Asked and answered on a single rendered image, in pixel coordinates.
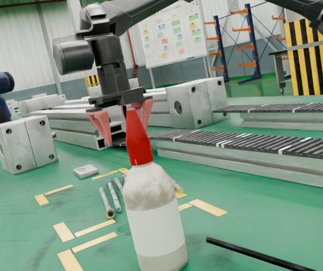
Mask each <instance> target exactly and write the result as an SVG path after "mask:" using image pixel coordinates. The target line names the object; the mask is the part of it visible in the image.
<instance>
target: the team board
mask: <svg viewBox="0 0 323 271"><path fill-rule="evenodd" d="M137 26H138V31H139V36H140V41H141V45H142V51H143V56H144V59H145V64H146V69H149V73H150V78H151V81H152V86H153V89H156V88H155V83H154V78H153V73H152V68H154V67H159V66H164V65H168V64H172V63H177V62H182V61H186V60H192V59H196V58H202V57H206V59H207V65H208V69H209V75H210V78H213V74H212V68H211V62H210V56H209V49H208V45H207V39H206V33H205V27H204V21H203V15H202V10H201V5H200V0H194V1H192V2H191V3H188V2H185V1H184V0H180V1H178V2H175V3H174V4H172V5H170V6H168V7H166V8H164V9H163V10H161V11H159V12H157V13H155V14H153V15H152V16H150V17H148V18H146V19H144V20H143V21H141V22H139V23H137Z"/></svg>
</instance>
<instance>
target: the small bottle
mask: <svg viewBox="0 0 323 271"><path fill-rule="evenodd" d="M126 148H127V152H128V157H129V160H130V165H132V166H133V167H132V168H131V169H130V170H129V172H128V173H127V176H126V180H125V183H124V186H123V190H122V193H123V198H124V203H125V208H126V213H127V217H128V222H129V225H130V229H131V234H132V238H133V243H134V247H135V251H136V254H137V258H138V263H139V267H140V270H141V271H180V270H181V269H183V268H184V267H185V265H186V263H187V262H188V258H189V257H188V252H187V248H186V243H185V237H184V232H183V227H182V222H181V217H180V212H179V208H178V203H177V198H176V194H175V189H174V184H173V180H172V179H171V177H170V176H169V175H168V174H167V173H166V172H165V171H164V170H163V168H162V167H161V166H160V165H158V164H155V163H153V162H152V161H153V160H154V158H153V152H152V148H151V144H150V139H149V137H148V135H147V133H146V131H145V129H144V127H143V125H142V123H141V120H140V118H139V116H138V114H137V112H136V110H135V108H133V109H128V110H126Z"/></svg>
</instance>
